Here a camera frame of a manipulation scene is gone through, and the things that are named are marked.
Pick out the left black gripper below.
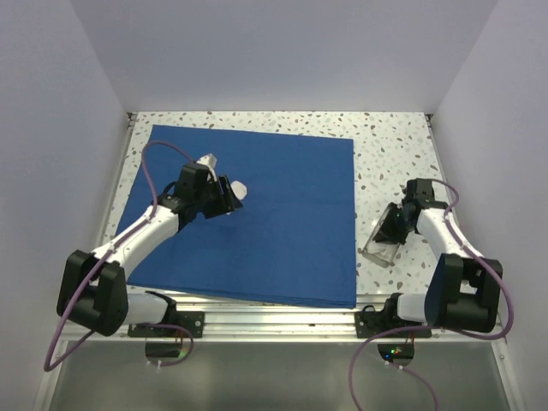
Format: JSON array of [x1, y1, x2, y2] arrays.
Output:
[[194, 174, 241, 218]]

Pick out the white gauze pad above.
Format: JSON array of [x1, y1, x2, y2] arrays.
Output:
[[366, 241, 393, 259], [230, 181, 247, 200]]

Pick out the metal instrument tray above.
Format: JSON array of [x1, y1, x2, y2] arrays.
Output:
[[360, 203, 402, 268]]

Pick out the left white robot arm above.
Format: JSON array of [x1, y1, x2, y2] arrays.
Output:
[[57, 163, 247, 337]]

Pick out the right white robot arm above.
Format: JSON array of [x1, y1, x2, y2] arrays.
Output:
[[362, 178, 503, 337]]

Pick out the blue surgical drape cloth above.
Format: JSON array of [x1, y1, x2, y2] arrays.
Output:
[[118, 125, 356, 308]]

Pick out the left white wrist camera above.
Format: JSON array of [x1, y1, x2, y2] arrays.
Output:
[[197, 153, 217, 182]]

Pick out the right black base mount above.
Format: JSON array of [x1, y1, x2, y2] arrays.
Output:
[[354, 303, 421, 339]]

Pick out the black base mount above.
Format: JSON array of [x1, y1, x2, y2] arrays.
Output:
[[128, 311, 205, 338], [354, 303, 421, 339]]

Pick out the aluminium frame rail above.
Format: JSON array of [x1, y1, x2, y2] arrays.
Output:
[[57, 295, 506, 343]]

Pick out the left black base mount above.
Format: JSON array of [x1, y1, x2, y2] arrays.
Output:
[[128, 311, 205, 338]]

